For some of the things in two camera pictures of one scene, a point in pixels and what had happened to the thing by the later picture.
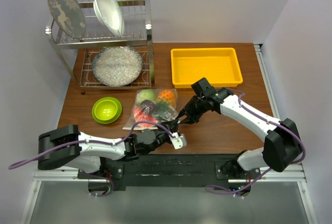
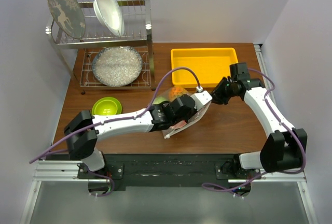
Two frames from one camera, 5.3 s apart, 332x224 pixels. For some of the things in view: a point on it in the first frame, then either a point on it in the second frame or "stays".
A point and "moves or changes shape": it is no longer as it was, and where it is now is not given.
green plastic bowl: [106, 110] stays
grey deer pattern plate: [65, 12] stays
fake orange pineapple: [166, 95] -> [175, 92]
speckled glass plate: [117, 66] stays
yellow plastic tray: [219, 66] stays
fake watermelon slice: [139, 116] moves or changes shape
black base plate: [172, 170] stays
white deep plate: [108, 9] stays
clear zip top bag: [160, 105] moves or changes shape
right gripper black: [193, 117] -> [217, 96]
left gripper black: [171, 125] -> [193, 111]
